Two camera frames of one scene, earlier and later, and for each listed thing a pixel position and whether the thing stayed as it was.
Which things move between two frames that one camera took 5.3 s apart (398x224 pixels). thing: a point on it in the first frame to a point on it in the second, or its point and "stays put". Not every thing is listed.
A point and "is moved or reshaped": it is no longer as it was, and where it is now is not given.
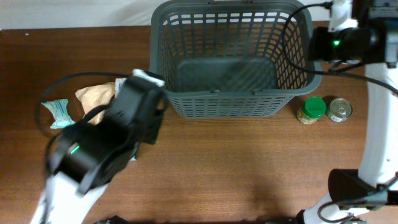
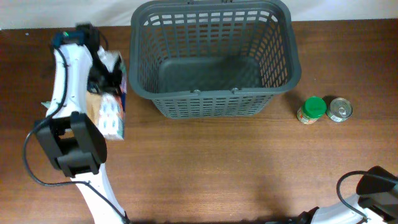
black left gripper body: [152, 139] to [101, 76]
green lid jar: [314, 107] stays put
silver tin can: [339, 109] stays put
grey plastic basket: [232, 58] is moved or reshaped
